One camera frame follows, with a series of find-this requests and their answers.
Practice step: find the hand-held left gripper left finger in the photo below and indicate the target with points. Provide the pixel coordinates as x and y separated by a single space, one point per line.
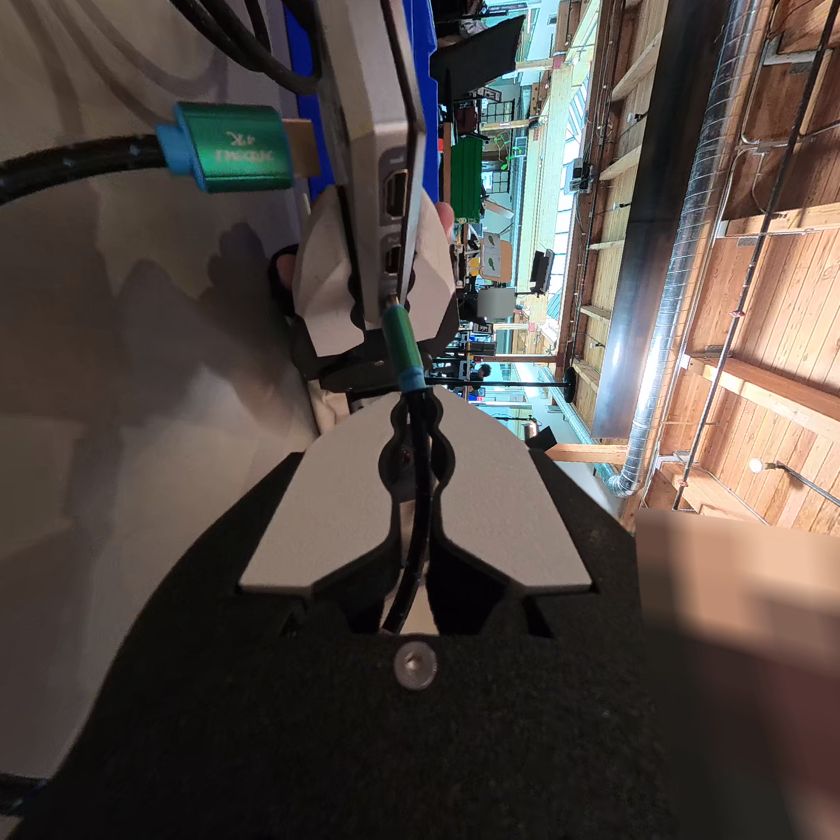
321 505

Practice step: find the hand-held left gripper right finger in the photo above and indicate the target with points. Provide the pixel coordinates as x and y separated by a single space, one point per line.
512 505

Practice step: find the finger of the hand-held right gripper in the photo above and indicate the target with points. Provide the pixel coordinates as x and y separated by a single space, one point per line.
325 282
433 282

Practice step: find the grey video switch box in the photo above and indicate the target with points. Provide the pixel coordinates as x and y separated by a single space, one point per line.
367 98

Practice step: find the blue plastic bin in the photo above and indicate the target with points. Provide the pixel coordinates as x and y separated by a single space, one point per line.
423 39

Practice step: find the grey desk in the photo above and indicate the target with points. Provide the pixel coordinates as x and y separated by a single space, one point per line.
98 459

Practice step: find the person's right hand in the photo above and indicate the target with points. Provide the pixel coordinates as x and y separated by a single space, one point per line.
446 222

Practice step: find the black pole stand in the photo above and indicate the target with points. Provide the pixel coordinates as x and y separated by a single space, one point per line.
499 382

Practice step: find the silver ventilation duct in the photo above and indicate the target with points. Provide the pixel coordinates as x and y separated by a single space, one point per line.
695 262

